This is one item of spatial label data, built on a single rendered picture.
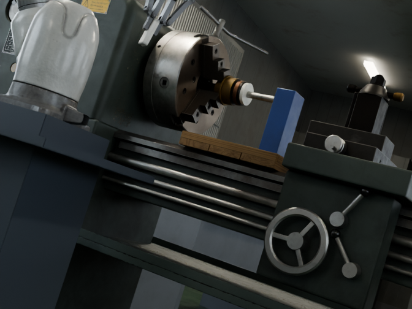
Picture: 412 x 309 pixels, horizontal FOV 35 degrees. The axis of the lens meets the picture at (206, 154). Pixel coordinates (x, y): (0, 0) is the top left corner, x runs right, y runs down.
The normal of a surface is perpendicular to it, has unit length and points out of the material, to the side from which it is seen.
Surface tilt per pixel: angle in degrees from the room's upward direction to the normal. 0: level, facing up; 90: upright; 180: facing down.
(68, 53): 88
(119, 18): 90
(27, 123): 90
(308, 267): 90
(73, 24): 73
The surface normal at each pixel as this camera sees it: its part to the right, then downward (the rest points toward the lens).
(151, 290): -0.53, -0.23
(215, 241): 0.79, 0.20
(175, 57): -0.39, -0.40
